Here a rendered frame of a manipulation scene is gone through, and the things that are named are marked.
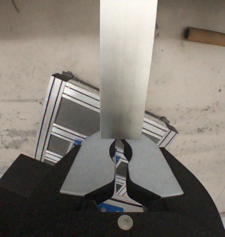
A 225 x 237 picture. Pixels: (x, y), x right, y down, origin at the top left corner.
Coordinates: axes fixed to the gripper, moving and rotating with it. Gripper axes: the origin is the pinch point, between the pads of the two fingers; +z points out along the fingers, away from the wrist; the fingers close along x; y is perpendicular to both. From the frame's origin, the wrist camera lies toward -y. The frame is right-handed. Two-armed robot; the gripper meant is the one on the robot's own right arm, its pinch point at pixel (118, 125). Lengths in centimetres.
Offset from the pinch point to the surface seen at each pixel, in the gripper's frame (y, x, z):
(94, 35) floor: -16, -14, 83
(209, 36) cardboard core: -21, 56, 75
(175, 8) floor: -35, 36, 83
